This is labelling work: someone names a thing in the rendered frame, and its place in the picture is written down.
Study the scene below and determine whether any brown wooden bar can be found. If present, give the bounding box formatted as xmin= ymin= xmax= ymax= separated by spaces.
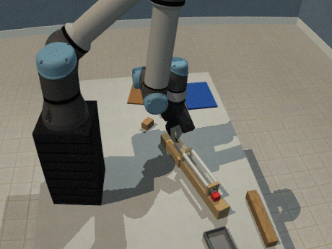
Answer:
xmin=246 ymin=190 xmax=278 ymax=248

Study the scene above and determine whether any small tan wooden block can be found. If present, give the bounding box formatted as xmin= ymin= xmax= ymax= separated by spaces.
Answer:
xmin=141 ymin=117 xmax=154 ymax=131

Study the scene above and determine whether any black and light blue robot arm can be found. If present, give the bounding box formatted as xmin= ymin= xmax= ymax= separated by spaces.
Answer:
xmin=36 ymin=0 xmax=195 ymax=133

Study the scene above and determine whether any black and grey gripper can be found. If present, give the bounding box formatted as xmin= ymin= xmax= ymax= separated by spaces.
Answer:
xmin=161 ymin=99 xmax=185 ymax=142

